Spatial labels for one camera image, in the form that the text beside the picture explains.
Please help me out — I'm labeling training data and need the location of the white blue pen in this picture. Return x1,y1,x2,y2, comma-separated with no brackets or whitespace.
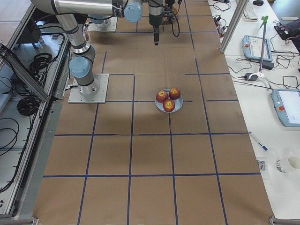
249,131,268,151

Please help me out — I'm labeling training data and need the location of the red apple front of plate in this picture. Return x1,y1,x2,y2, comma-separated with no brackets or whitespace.
163,99,176,112

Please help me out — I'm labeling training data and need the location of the aluminium frame rail left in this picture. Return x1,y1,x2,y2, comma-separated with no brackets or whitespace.
0,43,50,102

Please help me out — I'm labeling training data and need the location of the black cable on shelf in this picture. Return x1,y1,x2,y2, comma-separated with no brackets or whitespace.
29,52,53,75

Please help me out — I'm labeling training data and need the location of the red yellow apple on plate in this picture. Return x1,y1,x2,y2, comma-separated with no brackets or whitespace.
169,88,181,100

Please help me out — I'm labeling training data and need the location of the white mug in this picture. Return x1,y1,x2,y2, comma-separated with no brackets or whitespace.
275,155,300,173

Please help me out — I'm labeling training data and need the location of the white keyboard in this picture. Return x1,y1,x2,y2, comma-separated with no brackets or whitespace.
243,4,258,22

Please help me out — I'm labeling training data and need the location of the blue teach pendant near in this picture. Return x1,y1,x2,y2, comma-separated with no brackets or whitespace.
271,89,300,127

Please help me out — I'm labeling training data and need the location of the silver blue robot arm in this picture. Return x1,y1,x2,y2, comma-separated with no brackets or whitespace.
89,15,111,28
32,0,144,95

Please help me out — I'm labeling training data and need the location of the black power adapter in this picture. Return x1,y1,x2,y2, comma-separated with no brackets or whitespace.
262,61,274,70

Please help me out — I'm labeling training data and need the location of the black computer mouse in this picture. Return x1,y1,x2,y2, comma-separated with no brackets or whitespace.
253,0,264,7

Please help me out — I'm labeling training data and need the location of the coiled black cable bundle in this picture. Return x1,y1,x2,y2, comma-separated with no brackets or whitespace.
16,97,42,117

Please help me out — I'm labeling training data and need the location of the aluminium frame post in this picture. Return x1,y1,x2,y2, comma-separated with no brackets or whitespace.
219,0,248,53

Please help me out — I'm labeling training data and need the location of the grey rod with green clip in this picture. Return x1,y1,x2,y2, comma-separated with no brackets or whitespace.
259,15,269,81

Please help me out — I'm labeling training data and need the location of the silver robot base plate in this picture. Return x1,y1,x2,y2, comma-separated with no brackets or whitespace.
68,74,109,104

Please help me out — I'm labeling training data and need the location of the blue teach pendant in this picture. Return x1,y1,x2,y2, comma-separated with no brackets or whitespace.
242,35,273,62
271,89,300,127

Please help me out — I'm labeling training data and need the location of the blue teach pendant far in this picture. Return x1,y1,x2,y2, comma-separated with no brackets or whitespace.
242,35,273,62

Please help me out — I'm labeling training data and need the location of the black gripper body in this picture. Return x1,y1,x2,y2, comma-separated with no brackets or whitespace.
148,0,164,28

